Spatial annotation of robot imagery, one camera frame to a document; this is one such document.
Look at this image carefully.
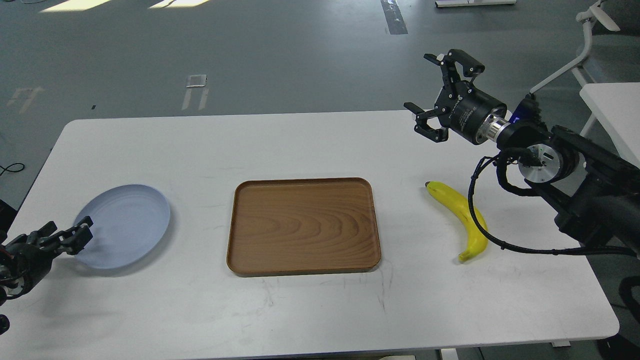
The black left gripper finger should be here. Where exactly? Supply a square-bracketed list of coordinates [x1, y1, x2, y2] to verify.
[25, 222, 57, 246]
[47, 216, 94, 256]

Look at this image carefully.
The yellow banana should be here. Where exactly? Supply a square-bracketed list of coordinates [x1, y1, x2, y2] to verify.
[425, 181, 489, 263]

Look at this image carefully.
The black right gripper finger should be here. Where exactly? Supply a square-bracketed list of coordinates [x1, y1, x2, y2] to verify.
[403, 102, 449, 142]
[423, 48, 486, 96]

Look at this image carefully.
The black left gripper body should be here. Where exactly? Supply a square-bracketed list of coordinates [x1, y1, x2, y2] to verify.
[2, 234, 53, 296]

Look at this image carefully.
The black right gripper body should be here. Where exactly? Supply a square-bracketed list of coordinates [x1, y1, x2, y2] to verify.
[435, 80, 507, 145]

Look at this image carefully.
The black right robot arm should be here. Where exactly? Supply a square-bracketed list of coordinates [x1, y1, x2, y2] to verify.
[404, 48, 639, 258]

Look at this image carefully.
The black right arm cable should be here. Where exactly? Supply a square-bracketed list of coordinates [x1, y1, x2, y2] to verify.
[468, 155, 638, 258]

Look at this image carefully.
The black chair lower right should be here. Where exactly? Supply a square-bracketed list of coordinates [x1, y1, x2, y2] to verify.
[596, 275, 640, 360]

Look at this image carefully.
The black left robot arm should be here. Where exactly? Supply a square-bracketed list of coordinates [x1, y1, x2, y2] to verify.
[0, 216, 94, 305]

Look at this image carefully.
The wooden tray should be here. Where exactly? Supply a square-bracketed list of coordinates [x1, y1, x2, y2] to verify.
[226, 177, 382, 277]

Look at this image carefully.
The white office chair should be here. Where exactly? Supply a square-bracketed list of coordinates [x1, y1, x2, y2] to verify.
[530, 0, 640, 94]

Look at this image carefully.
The white table base top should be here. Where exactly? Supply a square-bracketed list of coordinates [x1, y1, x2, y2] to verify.
[434, 0, 518, 9]

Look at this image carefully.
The light blue plate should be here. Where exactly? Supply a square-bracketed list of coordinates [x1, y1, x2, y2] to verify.
[74, 184, 170, 270]

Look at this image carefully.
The white side table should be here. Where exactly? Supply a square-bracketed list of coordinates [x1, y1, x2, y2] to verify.
[579, 82, 640, 167]

